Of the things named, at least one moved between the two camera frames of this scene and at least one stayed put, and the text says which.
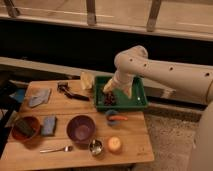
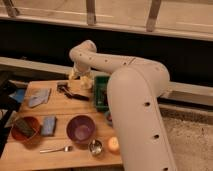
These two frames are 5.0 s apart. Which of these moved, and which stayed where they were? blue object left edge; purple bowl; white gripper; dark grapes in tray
Moved: white gripper
Stayed: blue object left edge; dark grapes in tray; purple bowl
